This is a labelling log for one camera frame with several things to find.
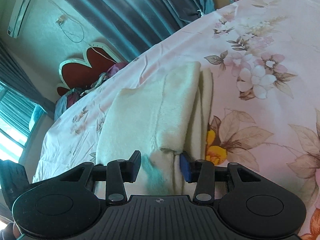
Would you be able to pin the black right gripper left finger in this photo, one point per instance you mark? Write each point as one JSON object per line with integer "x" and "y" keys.
{"x": 120, "y": 170}

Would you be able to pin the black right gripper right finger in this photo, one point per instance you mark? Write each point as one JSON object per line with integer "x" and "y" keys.
{"x": 201, "y": 171}

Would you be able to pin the cream white knit garment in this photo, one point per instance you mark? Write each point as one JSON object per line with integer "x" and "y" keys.
{"x": 161, "y": 118}

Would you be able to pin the pile of clothes at headboard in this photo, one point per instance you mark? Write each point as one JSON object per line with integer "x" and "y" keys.
{"x": 85, "y": 89}

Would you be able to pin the person's left hand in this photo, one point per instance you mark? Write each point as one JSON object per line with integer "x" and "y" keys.
{"x": 10, "y": 232}

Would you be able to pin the window with teal curtain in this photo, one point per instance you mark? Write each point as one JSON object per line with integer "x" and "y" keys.
{"x": 22, "y": 105}

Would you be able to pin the red white scalloped headboard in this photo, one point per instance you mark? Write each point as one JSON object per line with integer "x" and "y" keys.
{"x": 97, "y": 58}

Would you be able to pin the pink floral bed sheet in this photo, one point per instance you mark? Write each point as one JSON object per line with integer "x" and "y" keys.
{"x": 264, "y": 59}

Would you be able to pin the blue grey curtain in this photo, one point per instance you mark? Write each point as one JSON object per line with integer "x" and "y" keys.
{"x": 134, "y": 26}

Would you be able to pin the white wall air conditioner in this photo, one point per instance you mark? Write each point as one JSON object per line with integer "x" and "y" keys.
{"x": 19, "y": 13}

